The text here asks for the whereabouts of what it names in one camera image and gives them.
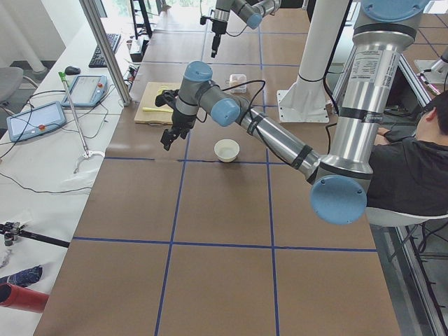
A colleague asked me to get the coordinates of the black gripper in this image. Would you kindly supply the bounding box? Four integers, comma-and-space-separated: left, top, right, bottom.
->
160, 109, 197, 151
211, 19, 226, 58

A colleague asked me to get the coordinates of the clear plastic egg box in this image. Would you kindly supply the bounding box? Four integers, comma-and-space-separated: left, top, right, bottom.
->
229, 73, 247, 94

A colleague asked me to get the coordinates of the white round bowl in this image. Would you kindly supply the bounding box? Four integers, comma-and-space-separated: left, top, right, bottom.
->
213, 139, 240, 162

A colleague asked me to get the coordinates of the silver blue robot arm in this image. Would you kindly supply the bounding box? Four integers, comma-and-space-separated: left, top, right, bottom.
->
208, 0, 281, 58
155, 1, 426, 225

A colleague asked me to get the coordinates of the yellow plastic knife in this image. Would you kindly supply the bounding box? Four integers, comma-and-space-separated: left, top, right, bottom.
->
141, 107, 173, 113

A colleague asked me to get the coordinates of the bamboo cutting board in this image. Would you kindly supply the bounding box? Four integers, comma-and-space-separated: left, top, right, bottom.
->
134, 82, 181, 125

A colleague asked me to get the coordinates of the reacher grabber stick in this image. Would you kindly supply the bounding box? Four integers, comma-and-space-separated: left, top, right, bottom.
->
58, 71, 105, 174

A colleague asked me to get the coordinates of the far blue teach pendant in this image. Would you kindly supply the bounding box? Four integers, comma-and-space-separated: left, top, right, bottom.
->
69, 75, 108, 109

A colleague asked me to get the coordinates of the blue teach pendant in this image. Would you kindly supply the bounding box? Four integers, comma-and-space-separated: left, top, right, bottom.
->
6, 101, 67, 142
69, 75, 108, 109

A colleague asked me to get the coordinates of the black keyboard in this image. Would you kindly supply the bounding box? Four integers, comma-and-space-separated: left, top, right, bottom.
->
87, 32, 122, 69

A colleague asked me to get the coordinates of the black computer mouse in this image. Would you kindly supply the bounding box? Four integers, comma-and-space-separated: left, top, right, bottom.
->
64, 66, 81, 76

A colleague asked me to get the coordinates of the near blue teach pendant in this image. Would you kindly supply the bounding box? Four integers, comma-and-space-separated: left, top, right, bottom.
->
6, 101, 67, 142

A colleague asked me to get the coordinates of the small black tripod stand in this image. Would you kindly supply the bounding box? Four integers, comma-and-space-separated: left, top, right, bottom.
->
0, 222, 70, 248

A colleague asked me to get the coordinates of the white chair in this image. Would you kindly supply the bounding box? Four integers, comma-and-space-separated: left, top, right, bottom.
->
365, 207, 447, 227

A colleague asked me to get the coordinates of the red cylinder bottle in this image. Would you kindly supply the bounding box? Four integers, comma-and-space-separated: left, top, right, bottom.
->
1, 283, 49, 313

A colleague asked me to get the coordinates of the seated person in black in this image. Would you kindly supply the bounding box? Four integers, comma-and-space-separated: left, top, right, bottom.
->
367, 91, 447, 216

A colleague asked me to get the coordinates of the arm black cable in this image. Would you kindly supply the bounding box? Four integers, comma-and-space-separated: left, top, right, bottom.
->
223, 20, 253, 37
195, 79, 337, 165

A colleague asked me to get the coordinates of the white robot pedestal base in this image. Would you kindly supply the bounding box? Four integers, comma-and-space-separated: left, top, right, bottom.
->
277, 0, 351, 123

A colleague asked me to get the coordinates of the aluminium frame post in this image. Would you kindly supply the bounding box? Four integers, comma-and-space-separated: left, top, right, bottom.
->
79, 0, 132, 106

